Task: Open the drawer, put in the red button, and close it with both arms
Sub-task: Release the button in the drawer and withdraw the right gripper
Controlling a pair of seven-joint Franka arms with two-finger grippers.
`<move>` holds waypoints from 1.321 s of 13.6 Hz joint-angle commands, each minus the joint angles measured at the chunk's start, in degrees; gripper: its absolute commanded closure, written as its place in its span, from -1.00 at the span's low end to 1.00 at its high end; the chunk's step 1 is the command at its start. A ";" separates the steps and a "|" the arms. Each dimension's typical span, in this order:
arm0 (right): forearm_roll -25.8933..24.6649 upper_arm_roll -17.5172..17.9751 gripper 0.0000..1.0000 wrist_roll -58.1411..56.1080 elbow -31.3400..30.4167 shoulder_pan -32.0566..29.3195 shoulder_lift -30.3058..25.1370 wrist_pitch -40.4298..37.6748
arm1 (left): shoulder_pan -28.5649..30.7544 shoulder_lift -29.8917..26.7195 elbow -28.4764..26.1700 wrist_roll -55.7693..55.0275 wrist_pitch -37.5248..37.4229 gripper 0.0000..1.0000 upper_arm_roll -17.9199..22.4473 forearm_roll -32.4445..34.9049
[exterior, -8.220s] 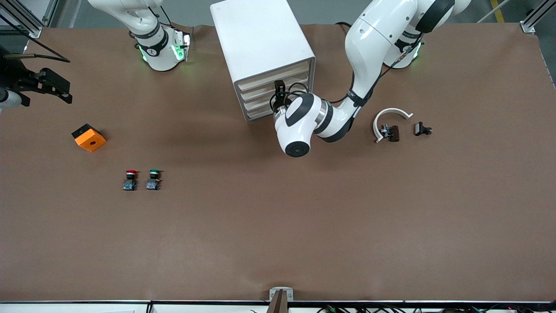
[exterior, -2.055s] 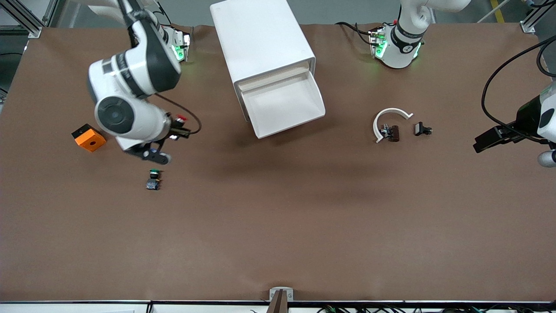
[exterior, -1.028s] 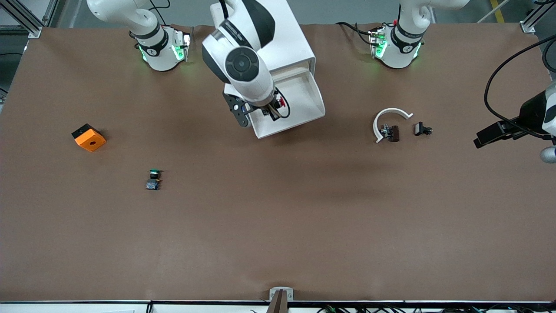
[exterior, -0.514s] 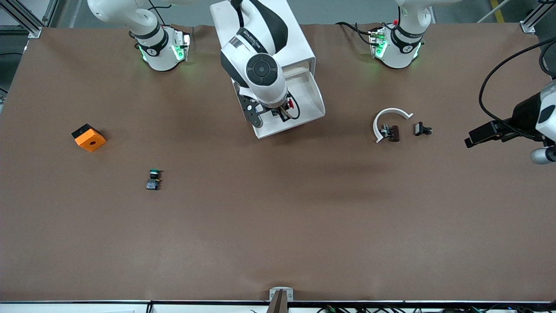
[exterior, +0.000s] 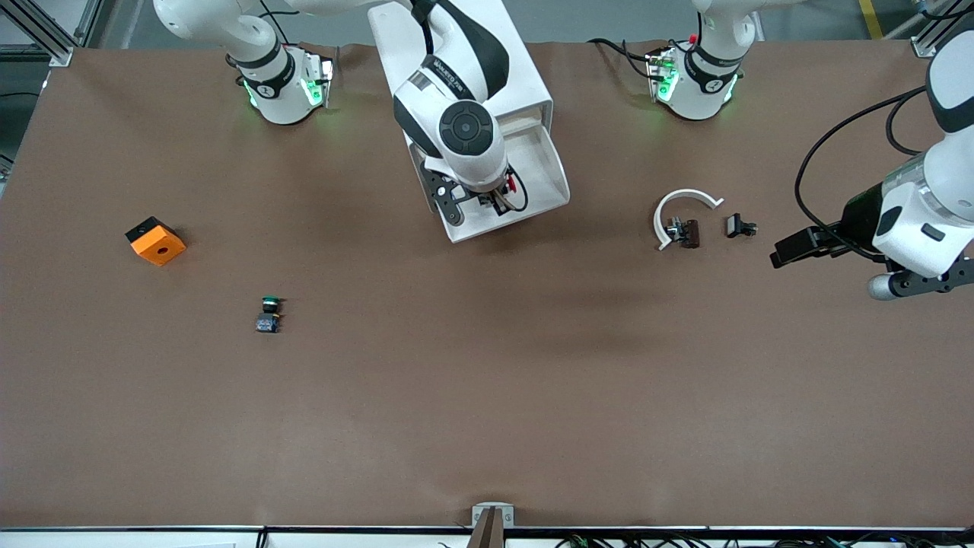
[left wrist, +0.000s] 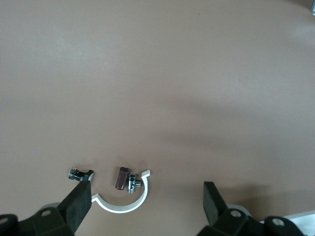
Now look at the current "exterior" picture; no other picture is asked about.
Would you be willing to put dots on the brown table cover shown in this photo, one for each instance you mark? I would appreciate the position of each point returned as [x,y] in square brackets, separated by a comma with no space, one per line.
[487,380]

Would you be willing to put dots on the green push button switch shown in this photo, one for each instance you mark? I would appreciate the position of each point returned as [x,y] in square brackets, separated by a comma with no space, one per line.
[266,323]

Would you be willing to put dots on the white curved plastic part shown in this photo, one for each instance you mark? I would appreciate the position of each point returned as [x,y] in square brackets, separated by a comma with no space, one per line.
[670,199]

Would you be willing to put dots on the orange box with hole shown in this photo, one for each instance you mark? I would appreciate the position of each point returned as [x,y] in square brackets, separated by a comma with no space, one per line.
[160,247]

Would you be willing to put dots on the small black clip part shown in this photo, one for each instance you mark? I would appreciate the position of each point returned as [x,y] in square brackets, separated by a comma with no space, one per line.
[735,225]

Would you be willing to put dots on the small brown electrical component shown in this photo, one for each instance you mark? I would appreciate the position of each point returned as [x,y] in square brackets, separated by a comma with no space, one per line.
[690,233]

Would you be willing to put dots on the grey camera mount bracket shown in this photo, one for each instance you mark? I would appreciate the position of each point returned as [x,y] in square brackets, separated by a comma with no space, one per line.
[493,525]

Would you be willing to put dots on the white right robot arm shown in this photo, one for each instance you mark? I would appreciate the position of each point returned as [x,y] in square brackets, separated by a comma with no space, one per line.
[464,129]

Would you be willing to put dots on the red push button switch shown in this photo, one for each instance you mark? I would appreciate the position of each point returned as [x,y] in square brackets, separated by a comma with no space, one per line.
[500,207]

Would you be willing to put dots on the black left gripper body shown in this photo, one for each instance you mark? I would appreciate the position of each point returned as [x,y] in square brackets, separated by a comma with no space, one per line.
[858,215]

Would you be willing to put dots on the aluminium frame profile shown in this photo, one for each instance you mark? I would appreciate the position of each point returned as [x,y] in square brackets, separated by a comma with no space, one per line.
[61,55]
[924,47]

